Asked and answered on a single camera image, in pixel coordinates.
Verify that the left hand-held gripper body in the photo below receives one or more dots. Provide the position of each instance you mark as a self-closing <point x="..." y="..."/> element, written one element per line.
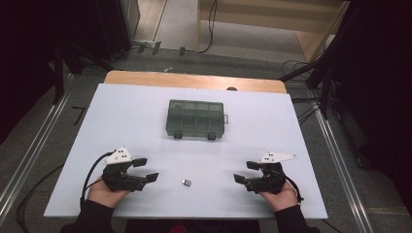
<point x="121" y="181"/>

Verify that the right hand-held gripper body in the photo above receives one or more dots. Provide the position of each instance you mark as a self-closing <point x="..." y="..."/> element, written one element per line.
<point x="270" y="179"/>

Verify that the clear grey compartment box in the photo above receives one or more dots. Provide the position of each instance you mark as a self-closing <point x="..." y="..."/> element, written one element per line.
<point x="195" y="119"/>

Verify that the person's left hand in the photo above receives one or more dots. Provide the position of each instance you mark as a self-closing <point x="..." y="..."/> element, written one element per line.
<point x="105" y="194"/>

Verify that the person's right hand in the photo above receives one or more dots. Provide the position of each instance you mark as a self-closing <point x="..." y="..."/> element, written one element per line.
<point x="281" y="199"/>

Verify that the small silver metal piece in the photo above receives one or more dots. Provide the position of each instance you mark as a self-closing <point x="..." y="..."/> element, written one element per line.
<point x="186" y="183"/>

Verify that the white board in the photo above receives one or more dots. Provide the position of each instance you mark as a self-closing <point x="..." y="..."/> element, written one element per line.
<point x="194" y="155"/>

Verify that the small white floor scrap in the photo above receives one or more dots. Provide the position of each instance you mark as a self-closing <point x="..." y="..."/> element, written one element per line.
<point x="167" y="69"/>

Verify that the wooden table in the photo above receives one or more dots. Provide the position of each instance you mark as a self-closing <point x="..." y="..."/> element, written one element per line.
<point x="194" y="79"/>

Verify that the black tape strip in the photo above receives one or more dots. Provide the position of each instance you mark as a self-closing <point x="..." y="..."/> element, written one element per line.
<point x="156" y="47"/>
<point x="182" y="51"/>
<point x="141" y="48"/>

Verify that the black metal stand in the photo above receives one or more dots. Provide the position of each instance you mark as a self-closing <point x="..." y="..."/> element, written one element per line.
<point x="324" y="74"/>
<point x="59" y="74"/>

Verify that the dark metal cabinet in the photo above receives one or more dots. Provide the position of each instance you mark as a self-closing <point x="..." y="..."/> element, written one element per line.
<point x="113" y="26"/>

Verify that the black curtain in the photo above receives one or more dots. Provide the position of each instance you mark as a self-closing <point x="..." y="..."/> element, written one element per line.
<point x="382" y="81"/>
<point x="22" y="48"/>

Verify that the light wooden shelf unit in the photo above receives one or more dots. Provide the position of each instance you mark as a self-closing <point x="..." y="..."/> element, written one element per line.
<point x="304" y="19"/>

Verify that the aluminium floor rail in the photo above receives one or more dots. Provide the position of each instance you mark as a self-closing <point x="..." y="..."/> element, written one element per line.
<point x="343" y="168"/>
<point x="35" y="149"/>

